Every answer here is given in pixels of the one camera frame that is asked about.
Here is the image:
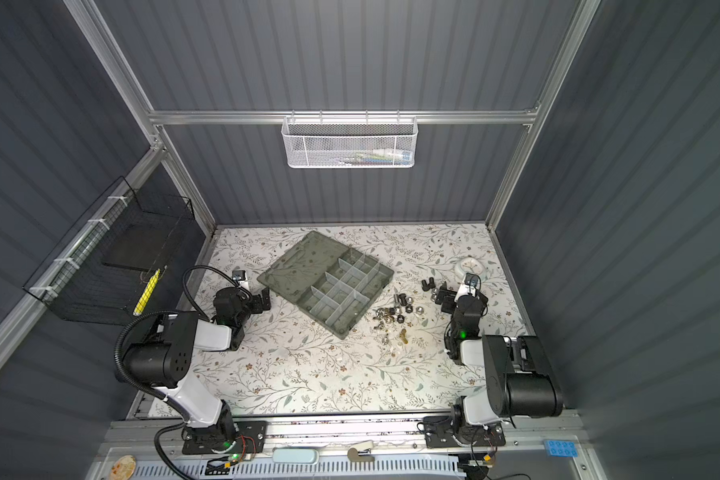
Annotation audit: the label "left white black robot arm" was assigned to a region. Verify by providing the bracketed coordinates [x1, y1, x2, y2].
[114, 287, 271, 453]

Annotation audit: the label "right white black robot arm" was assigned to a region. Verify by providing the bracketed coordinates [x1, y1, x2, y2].
[424, 276, 564, 448]

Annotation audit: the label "pile of screws and nuts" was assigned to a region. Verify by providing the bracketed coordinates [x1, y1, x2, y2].
[370, 281, 442, 354]

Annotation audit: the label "clear divided organizer box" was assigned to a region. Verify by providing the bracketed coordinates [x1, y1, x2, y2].
[258, 231, 394, 339]

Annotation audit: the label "floral table mat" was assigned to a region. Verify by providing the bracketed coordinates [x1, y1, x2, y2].
[147, 223, 558, 419]

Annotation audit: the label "yellow marker pen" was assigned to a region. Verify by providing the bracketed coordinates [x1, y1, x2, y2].
[132, 269, 161, 316]

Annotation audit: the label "pens in white basket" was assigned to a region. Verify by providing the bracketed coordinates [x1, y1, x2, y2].
[334, 149, 414, 167]

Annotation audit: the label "light teal flat box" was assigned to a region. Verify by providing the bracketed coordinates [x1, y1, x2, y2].
[272, 447, 319, 465]

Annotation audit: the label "blue button pad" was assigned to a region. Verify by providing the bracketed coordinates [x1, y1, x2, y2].
[543, 440, 579, 458]

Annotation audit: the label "round wooden disc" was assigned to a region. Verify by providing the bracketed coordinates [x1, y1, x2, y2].
[107, 455, 137, 480]

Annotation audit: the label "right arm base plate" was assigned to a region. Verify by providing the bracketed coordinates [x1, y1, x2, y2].
[417, 415, 506, 449]

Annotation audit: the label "black corrugated cable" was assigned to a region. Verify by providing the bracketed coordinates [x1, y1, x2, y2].
[113, 310, 193, 480]

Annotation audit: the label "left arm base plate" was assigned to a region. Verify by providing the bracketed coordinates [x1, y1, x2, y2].
[181, 421, 268, 455]

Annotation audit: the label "black wire wall basket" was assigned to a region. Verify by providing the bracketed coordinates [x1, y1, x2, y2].
[23, 177, 195, 325]

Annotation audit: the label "white wire mesh basket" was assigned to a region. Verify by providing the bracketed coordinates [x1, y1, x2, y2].
[281, 117, 419, 169]

